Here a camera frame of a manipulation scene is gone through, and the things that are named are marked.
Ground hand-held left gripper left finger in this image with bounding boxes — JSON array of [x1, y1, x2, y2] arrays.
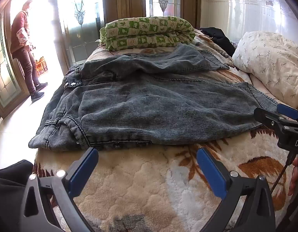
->
[[20, 147, 99, 232]]

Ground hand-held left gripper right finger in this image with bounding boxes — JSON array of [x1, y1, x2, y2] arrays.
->
[[197, 147, 276, 232]]

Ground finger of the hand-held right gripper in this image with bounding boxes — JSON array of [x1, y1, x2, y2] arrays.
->
[[276, 103, 298, 121], [254, 107, 284, 129]]

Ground grey denim pants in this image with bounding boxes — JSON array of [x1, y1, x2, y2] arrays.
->
[[28, 43, 280, 152]]

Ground person's right hand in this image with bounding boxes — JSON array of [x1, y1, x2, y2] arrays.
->
[[287, 157, 298, 197]]

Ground white floral pillow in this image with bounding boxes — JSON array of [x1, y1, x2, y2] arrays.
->
[[232, 31, 298, 107]]

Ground leaf-print fleece blanket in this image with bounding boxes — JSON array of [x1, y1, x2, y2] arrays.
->
[[33, 29, 298, 232]]

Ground person's dark clothing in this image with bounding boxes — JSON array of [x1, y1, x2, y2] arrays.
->
[[0, 159, 35, 232]]

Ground black garment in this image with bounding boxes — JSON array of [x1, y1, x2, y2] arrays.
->
[[200, 27, 236, 56]]

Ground red boxes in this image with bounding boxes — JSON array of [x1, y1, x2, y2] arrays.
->
[[34, 56, 48, 77]]

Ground wooden framed glass door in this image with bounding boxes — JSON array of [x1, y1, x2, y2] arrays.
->
[[0, 5, 31, 119]]

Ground frosted glass door panel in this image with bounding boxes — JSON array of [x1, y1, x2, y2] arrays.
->
[[58, 0, 105, 63]]

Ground green patterned folded quilt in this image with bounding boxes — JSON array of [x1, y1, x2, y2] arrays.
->
[[99, 16, 196, 52]]

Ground brown wooden wardrobe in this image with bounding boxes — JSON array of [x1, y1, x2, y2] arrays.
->
[[102, 0, 202, 29]]

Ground thin black cable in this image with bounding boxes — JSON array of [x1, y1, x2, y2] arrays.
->
[[270, 149, 294, 194]]

